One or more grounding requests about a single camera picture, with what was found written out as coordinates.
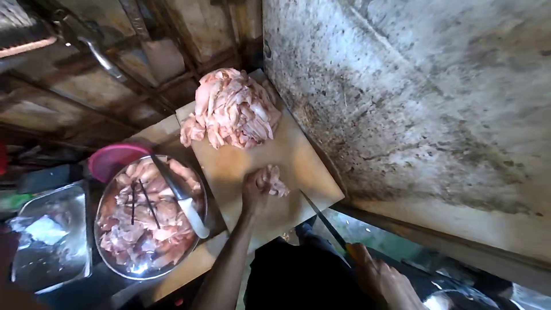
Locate person's right hand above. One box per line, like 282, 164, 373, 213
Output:
346, 243, 427, 310

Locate person's left hand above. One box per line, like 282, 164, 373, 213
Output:
242, 167, 273, 217

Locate single raw chicken piece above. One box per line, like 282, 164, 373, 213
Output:
263, 164, 290, 198

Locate knife with yellow-green handle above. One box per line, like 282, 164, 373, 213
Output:
300, 190, 356, 259

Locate person's left forearm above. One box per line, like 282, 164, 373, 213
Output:
191, 209, 261, 310

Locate large cutting board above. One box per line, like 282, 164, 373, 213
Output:
176, 69, 346, 255

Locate person's legs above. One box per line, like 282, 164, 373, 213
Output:
294, 216, 348, 263

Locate person's body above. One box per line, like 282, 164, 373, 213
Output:
244, 237, 379, 310

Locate pile of raw chicken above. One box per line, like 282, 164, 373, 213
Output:
180, 67, 282, 150

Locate shiny metal pot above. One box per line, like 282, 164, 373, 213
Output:
422, 289, 500, 310

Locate heap of cut meat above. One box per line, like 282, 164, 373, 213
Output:
97, 157, 203, 273

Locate wooden table board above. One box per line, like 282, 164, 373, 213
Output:
122, 115, 230, 303

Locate pink plastic basin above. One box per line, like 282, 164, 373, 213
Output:
88, 143, 153, 184

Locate round metal bowl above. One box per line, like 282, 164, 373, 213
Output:
94, 155, 208, 281

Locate rectangular metal tray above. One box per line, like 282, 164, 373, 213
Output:
11, 181, 93, 295

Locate dark grey box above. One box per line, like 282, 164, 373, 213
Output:
18, 164, 83, 194

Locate clear plastic bag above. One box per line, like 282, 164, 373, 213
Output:
9, 213, 70, 246

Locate green plastic bag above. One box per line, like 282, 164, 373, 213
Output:
0, 191, 33, 213

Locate knife with white handle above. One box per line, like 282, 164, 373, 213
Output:
150, 153, 211, 239

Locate cleaver with metal handle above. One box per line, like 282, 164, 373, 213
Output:
118, 0, 186, 87

